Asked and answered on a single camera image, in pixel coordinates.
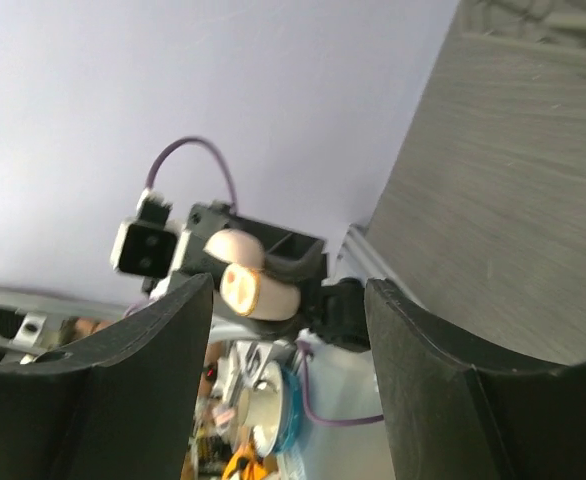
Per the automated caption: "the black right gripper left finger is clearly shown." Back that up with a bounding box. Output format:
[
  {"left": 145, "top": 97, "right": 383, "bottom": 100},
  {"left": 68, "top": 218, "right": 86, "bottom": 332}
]
[{"left": 0, "top": 274, "right": 213, "bottom": 479}]

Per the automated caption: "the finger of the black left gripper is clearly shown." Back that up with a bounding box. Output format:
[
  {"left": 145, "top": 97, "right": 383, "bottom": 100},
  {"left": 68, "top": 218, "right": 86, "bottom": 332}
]
[
  {"left": 182, "top": 202, "right": 327, "bottom": 280},
  {"left": 142, "top": 272, "right": 324, "bottom": 341}
]

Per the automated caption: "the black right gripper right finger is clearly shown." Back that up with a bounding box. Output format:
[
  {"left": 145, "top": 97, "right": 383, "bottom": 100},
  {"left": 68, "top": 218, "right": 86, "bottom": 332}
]
[{"left": 365, "top": 279, "right": 586, "bottom": 479}]

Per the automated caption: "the beige earbud charging case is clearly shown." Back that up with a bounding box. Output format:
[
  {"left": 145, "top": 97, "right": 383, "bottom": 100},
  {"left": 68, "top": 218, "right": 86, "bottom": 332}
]
[{"left": 204, "top": 229, "right": 301, "bottom": 322}]

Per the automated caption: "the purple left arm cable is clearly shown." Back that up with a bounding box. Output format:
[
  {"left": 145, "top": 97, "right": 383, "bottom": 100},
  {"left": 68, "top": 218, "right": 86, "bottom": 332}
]
[{"left": 145, "top": 135, "right": 239, "bottom": 209}]

